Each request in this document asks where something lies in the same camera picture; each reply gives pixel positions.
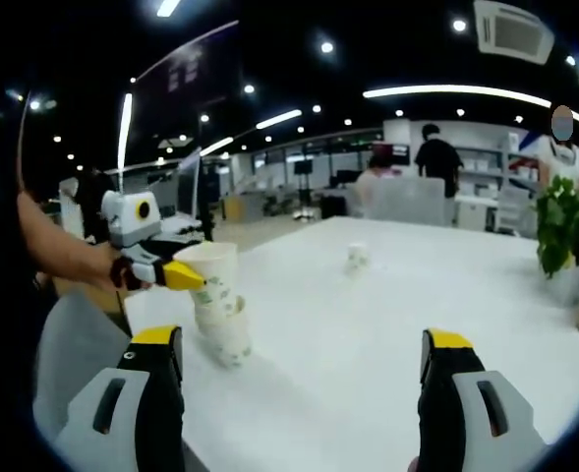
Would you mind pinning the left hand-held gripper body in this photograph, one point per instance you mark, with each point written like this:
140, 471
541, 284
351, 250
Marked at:
127, 218

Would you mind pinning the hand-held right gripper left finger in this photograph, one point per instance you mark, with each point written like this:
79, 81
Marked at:
158, 418

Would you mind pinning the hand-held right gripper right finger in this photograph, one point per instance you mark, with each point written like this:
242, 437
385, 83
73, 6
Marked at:
441, 418

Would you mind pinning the person's left hand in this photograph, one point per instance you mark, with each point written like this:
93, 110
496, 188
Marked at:
129, 277

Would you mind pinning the person's right hand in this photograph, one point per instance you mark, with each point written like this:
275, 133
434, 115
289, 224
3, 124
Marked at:
415, 464

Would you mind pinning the wooden cabinet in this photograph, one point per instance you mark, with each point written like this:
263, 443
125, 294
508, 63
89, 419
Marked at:
242, 206

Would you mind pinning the straight ceiling strip light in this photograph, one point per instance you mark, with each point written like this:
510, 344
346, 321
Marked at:
125, 128
216, 146
279, 119

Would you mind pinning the grey chair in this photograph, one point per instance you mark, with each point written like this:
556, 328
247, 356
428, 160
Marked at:
77, 354

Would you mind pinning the white table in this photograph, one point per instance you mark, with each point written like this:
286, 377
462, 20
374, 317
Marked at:
343, 344

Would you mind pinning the black screen on stand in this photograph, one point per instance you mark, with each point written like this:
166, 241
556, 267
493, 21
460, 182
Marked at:
304, 167

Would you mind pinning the white partition panel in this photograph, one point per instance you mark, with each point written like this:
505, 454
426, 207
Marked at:
407, 201

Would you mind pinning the white office chair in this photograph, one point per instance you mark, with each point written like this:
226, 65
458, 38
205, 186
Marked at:
512, 206

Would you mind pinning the green potted plant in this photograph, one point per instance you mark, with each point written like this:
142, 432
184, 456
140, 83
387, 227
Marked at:
569, 226

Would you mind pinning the round ceiling spotlights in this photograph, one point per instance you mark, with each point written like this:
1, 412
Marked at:
327, 47

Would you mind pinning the storage shelves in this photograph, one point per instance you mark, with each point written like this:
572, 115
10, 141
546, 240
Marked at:
485, 167

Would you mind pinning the curved ceiling strip light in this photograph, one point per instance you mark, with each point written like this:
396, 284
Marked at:
441, 90

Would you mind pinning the ceiling air vent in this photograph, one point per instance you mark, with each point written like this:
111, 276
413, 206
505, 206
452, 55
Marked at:
512, 32

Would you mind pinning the wall screen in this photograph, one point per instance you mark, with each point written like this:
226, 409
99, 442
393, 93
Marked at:
392, 153

